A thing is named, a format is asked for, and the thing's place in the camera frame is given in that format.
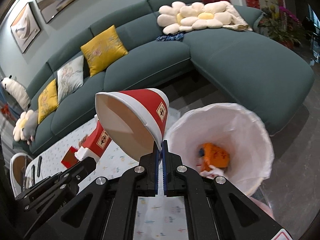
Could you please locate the red white paper cup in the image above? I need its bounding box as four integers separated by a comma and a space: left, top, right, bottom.
75, 119, 112, 163
95, 88, 169, 161

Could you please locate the orange plastic wrapper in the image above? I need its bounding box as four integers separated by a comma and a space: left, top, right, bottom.
199, 142, 230, 172

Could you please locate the white trash bag bin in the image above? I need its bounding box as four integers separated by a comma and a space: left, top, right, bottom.
164, 103, 274, 196

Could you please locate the red envelope with gold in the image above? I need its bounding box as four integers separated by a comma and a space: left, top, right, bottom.
61, 146, 79, 168

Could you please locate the black remote control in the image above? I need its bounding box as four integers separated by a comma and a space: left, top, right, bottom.
30, 165, 35, 186
37, 156, 42, 178

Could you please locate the white chair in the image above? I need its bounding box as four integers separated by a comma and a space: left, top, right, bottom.
9, 153, 33, 197

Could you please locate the brown patterned scrunchie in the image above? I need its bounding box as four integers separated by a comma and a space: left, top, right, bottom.
78, 134, 88, 147

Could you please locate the floral light blue tablecloth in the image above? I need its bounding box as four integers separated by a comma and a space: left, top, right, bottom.
26, 119, 188, 239

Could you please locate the pink round stool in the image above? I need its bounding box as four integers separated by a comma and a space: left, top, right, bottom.
250, 197, 274, 219

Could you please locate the white flower pillow left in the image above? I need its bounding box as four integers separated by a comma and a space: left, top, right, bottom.
12, 109, 34, 142

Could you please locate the white flower pillow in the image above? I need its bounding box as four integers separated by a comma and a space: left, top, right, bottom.
12, 109, 34, 142
157, 1, 252, 35

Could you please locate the grey plush toy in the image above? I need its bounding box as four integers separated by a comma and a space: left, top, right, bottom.
22, 110, 39, 145

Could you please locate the yellow embroidered cushion left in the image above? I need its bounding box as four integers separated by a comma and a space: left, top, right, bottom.
38, 79, 59, 124

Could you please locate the yellow embroidered cushion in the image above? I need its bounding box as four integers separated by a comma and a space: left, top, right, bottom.
80, 25, 128, 77
38, 79, 59, 124

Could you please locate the white embroidered cushion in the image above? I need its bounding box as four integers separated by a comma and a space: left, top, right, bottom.
57, 54, 84, 104

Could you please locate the yellow embroidered cushion right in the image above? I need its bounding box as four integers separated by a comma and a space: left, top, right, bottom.
80, 25, 128, 77

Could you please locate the dark green sectional sofa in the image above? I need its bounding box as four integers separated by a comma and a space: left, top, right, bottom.
12, 0, 315, 157

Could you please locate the blue patterned cloth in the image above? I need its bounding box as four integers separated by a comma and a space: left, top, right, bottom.
156, 33, 184, 42

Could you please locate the white flower pillow right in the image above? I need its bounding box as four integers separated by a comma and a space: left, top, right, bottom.
157, 1, 252, 35

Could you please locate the potted plant with flowers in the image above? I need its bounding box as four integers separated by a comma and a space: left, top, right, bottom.
258, 5, 304, 49

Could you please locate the framed wall painting left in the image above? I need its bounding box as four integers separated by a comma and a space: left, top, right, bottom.
10, 2, 41, 54

